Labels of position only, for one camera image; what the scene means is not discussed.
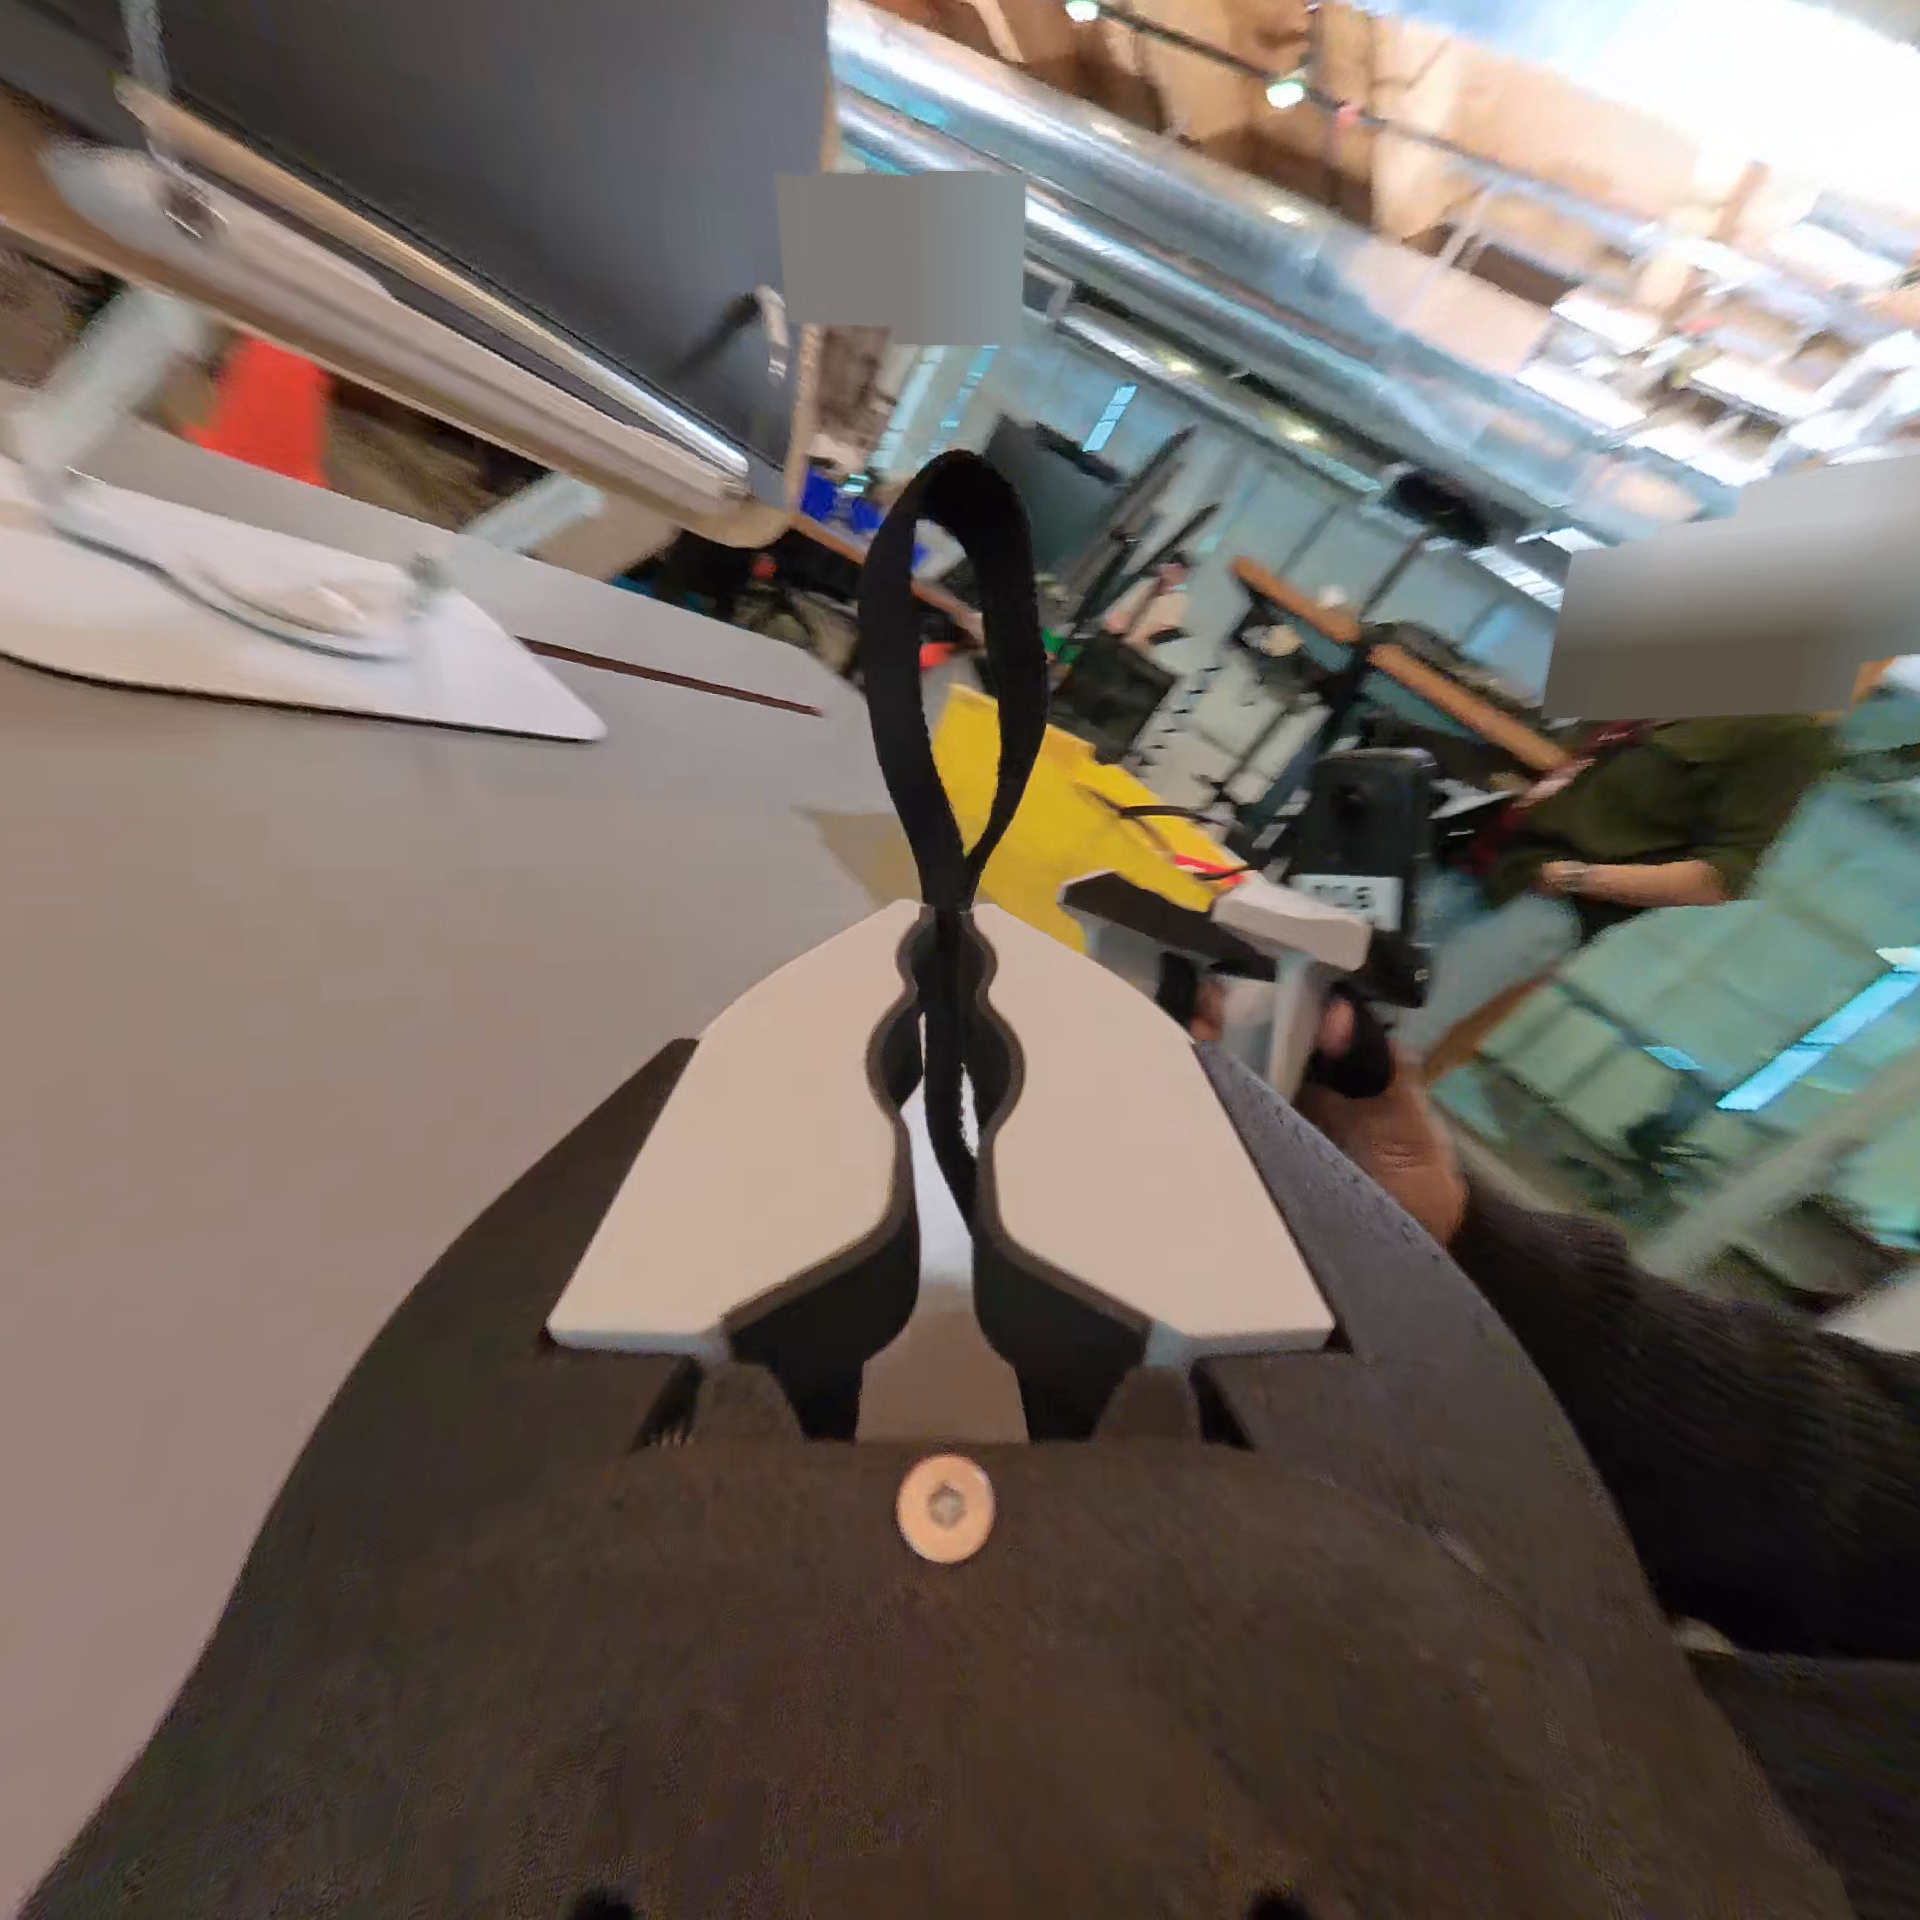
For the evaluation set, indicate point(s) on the orange object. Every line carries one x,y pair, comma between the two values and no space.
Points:
264,413

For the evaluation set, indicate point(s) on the person's right forearm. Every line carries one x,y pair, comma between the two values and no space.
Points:
1710,1441

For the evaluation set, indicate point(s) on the silver ventilation duct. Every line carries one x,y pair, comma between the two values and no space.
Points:
1260,274

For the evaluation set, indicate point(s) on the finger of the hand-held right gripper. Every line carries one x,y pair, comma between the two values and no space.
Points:
1290,932

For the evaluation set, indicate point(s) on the red brick stick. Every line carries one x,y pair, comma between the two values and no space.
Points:
1188,839

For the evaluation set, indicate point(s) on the black monitor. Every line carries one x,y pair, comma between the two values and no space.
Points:
1096,511

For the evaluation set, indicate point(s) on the blue parts tray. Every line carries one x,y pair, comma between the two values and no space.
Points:
840,498

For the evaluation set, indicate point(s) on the wooden top standing desk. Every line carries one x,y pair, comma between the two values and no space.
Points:
1410,678

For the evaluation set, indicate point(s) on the person's right hand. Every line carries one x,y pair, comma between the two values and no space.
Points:
1396,1155

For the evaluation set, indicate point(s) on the yellow storage bin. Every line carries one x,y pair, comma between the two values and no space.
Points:
1081,839

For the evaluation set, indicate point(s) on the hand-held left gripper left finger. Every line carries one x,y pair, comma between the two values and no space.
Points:
752,1171

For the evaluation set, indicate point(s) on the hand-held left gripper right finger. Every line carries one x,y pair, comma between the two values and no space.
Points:
1173,1171

